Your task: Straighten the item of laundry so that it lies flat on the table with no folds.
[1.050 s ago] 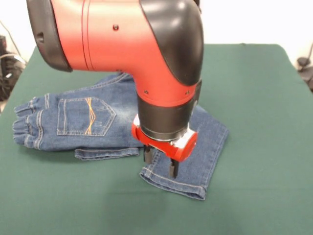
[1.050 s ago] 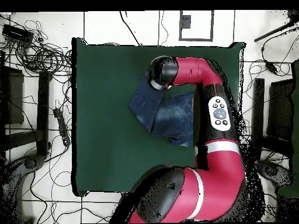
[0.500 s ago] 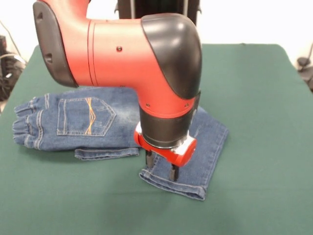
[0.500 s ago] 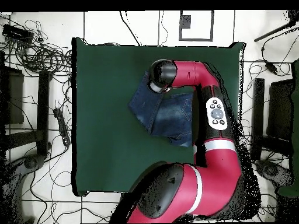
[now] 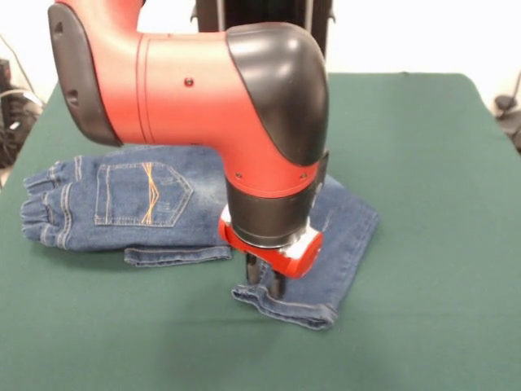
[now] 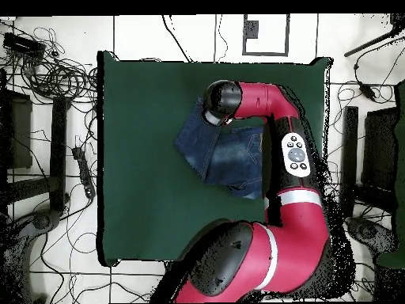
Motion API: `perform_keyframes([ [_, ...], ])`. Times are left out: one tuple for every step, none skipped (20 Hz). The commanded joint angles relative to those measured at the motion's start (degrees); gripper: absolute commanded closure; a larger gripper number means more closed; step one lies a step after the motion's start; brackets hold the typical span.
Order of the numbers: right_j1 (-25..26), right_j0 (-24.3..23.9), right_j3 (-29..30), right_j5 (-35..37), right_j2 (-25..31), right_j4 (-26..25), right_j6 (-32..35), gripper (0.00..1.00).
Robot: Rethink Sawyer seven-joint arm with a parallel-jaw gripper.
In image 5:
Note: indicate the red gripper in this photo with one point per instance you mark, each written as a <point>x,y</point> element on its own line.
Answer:
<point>301,256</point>

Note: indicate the blue denim jeans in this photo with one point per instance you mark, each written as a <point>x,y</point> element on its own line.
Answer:
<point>122,212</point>

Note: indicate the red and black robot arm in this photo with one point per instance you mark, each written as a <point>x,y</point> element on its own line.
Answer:
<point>203,89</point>

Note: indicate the dark green table cloth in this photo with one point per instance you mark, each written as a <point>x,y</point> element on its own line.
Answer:
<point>407,264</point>

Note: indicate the black wheeled stand base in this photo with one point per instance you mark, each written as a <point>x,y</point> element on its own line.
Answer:
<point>513,130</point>
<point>16,122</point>

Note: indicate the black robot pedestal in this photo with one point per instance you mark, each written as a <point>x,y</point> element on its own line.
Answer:
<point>264,10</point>

